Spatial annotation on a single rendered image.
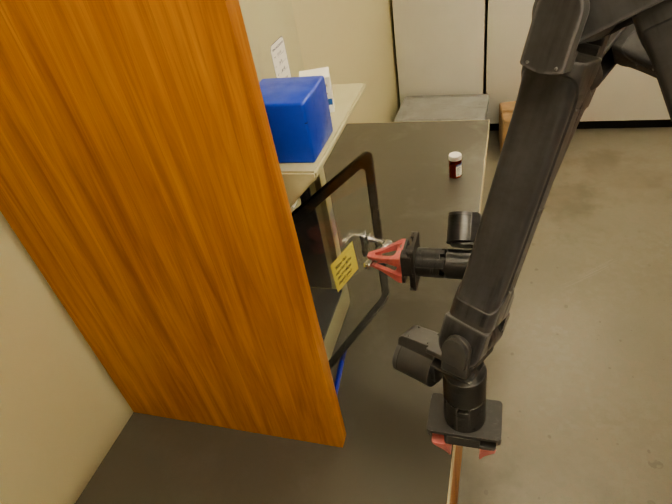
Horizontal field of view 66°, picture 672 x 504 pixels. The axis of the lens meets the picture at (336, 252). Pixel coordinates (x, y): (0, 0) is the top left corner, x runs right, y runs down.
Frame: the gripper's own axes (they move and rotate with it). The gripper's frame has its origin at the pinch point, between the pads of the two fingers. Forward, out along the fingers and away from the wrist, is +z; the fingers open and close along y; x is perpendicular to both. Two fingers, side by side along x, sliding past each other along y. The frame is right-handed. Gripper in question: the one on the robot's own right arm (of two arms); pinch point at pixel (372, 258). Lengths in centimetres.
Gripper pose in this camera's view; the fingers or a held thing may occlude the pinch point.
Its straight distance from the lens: 104.4
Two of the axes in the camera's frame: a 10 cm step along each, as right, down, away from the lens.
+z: -9.5, -0.6, 3.2
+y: -1.6, -7.8, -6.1
